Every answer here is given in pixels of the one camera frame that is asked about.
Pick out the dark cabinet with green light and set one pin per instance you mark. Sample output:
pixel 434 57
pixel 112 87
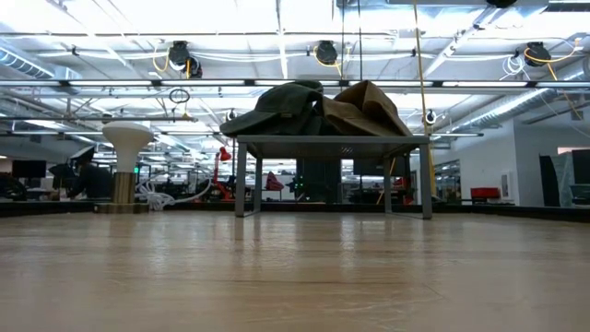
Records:
pixel 318 180

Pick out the pink-red object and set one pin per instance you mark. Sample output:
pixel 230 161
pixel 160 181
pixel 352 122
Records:
pixel 274 183

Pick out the grey metal riser stand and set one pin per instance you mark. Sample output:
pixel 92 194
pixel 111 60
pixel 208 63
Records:
pixel 332 146

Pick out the red desk lamp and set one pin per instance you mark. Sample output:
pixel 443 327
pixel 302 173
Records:
pixel 224 154

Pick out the small black ceiling reel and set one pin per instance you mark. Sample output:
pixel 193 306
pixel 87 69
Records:
pixel 231 115
pixel 430 117

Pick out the glass partition window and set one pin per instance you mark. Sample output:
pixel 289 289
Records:
pixel 448 180

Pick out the white mushroom-shaped lamp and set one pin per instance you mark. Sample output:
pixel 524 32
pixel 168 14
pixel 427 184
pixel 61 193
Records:
pixel 128 138

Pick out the red bin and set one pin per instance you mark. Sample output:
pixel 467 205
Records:
pixel 485 193

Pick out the person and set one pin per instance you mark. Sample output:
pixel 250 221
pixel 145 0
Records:
pixel 94 182

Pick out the black studio softbox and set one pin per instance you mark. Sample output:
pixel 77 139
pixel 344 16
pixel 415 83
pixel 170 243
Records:
pixel 62 174
pixel 83 154

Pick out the black partition panel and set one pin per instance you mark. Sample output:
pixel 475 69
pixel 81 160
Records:
pixel 546 180

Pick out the black monitor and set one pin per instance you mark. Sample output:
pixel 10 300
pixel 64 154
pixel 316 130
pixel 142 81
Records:
pixel 581 166
pixel 28 169

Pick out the white wall frame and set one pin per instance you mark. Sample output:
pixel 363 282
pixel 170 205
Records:
pixel 506 184

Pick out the silver ventilation duct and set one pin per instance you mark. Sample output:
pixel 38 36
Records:
pixel 516 108
pixel 23 64

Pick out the black aluminium table frame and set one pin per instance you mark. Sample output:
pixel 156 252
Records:
pixel 530 213

